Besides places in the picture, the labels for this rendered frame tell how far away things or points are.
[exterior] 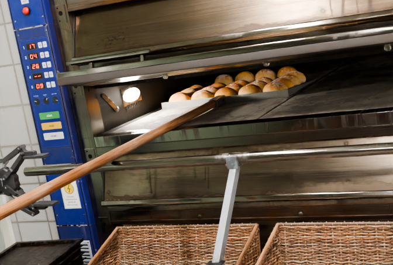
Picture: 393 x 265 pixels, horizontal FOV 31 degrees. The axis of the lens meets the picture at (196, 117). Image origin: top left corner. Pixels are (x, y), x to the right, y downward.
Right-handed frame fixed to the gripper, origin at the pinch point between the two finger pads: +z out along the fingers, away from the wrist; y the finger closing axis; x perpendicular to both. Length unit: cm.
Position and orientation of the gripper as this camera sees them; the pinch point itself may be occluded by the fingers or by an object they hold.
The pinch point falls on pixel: (48, 179)
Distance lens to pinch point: 199.2
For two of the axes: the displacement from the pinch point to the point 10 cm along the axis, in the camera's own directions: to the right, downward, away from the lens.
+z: 8.8, -0.7, -4.6
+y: 1.7, 9.7, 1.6
